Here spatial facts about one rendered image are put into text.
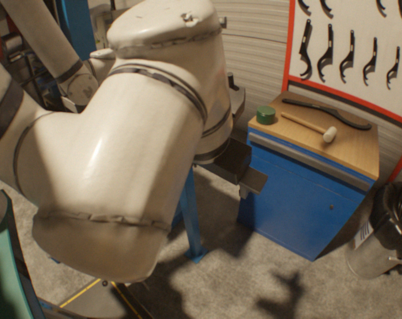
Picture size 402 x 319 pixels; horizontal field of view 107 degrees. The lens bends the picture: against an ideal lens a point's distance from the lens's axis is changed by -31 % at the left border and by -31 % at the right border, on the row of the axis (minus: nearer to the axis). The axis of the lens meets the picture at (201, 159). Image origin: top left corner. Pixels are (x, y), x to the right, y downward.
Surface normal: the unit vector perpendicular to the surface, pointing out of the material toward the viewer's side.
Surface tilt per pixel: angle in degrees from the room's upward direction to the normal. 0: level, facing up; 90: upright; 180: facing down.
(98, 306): 0
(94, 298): 0
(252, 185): 25
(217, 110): 102
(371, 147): 0
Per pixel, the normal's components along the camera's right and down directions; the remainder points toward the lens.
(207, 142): 0.31, 0.83
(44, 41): 0.54, 0.57
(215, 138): 0.53, 0.72
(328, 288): -0.05, -0.75
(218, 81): 0.94, 0.22
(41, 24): 0.73, 0.40
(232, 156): -0.18, -0.42
